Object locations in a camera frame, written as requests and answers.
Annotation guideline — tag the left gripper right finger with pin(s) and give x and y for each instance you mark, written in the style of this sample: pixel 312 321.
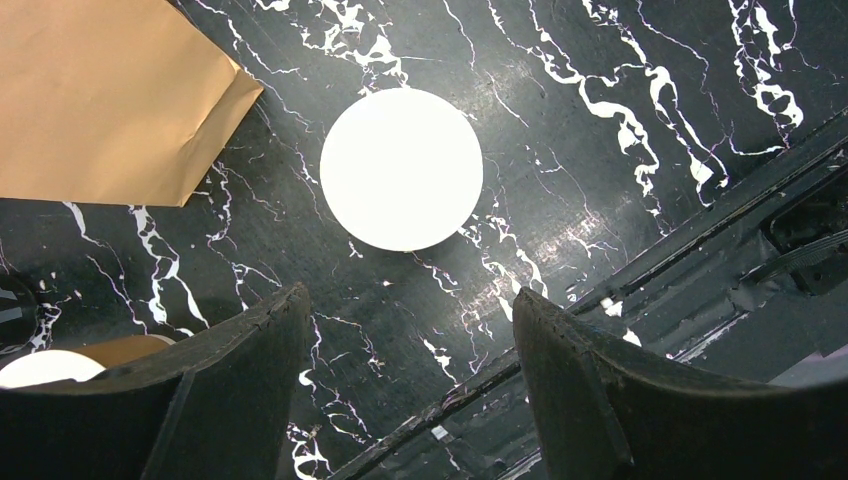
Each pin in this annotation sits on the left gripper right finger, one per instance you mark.
pixel 604 408

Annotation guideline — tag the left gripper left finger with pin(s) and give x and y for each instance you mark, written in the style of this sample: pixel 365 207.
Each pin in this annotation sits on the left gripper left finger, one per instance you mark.
pixel 215 405

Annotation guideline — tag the brown paper coffee cup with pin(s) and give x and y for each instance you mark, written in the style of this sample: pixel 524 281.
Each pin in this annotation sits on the brown paper coffee cup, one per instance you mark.
pixel 81 364

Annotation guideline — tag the kraft paper takeout bag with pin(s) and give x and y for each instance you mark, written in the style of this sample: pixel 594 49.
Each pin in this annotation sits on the kraft paper takeout bag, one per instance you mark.
pixel 113 102

